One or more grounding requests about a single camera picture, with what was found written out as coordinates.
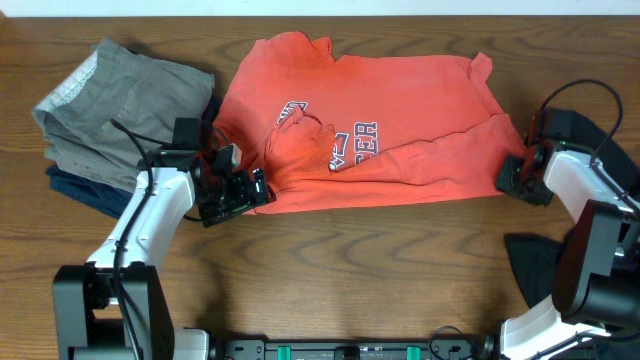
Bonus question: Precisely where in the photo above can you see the red printed t-shirt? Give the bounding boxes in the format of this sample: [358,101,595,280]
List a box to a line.
[215,32,524,214]

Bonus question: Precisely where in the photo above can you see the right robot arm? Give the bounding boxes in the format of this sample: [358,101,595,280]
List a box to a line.
[495,108,639,359]

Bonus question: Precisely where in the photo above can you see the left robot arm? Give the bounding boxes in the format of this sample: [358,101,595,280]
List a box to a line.
[52,118,275,360]

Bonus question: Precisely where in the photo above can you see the black garment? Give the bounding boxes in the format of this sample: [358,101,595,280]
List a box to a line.
[505,109,639,307]

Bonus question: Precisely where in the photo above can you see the folded navy garment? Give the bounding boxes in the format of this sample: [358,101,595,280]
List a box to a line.
[45,92,223,220]

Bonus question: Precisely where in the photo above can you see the folded grey shorts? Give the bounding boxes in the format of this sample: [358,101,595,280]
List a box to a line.
[33,38,215,192]

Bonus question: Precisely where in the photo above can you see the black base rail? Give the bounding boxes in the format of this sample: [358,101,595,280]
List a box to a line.
[208,326,500,360]

